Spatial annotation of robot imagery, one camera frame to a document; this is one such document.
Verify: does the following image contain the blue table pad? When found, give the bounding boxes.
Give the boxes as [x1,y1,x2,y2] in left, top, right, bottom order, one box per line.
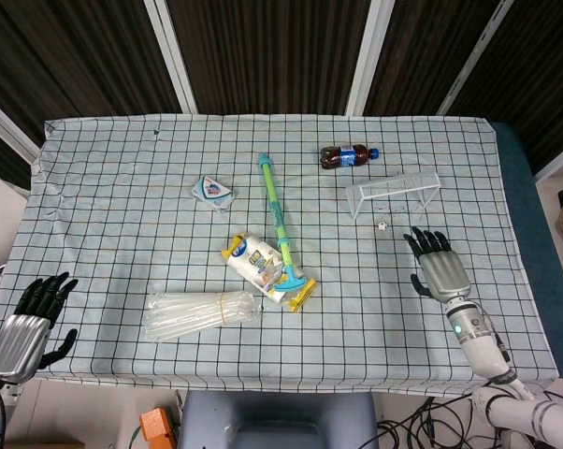
[490,122,563,379]

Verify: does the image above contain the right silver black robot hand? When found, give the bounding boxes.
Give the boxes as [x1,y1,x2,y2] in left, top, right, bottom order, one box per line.
[403,226,472,302]

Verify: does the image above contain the orange box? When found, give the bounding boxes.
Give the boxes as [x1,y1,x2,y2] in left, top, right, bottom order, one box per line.
[139,407,176,442]

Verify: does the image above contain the white blue soap box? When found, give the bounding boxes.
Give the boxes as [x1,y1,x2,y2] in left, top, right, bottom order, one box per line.
[191,175,238,215]

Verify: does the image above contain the black floor cables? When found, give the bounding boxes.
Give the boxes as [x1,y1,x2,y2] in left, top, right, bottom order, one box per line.
[377,395,558,449]

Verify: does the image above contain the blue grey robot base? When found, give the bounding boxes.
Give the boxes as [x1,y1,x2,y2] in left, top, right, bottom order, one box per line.
[176,390,380,449]

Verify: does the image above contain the cola bottle with blue cap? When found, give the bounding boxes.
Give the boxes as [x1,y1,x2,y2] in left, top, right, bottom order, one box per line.
[319,145,381,170]

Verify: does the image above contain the checkered white tablecloth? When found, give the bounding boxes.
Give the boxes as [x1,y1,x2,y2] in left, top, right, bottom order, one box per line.
[0,113,559,393]

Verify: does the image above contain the green blue toy squeegee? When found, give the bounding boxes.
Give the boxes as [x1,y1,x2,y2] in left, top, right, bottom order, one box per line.
[257,153,310,292]

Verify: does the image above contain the small white soccer goal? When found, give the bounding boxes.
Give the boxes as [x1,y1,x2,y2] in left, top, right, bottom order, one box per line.
[345,172,441,221]

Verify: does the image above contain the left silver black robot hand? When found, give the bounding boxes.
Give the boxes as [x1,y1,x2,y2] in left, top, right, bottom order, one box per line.
[0,272,79,384]

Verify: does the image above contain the clear plastic straws bundle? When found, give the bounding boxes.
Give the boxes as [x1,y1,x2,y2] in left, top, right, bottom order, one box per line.
[145,289,264,343]

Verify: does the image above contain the white yellow snack bag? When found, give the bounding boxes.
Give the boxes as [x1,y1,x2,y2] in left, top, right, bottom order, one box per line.
[221,234,319,313]

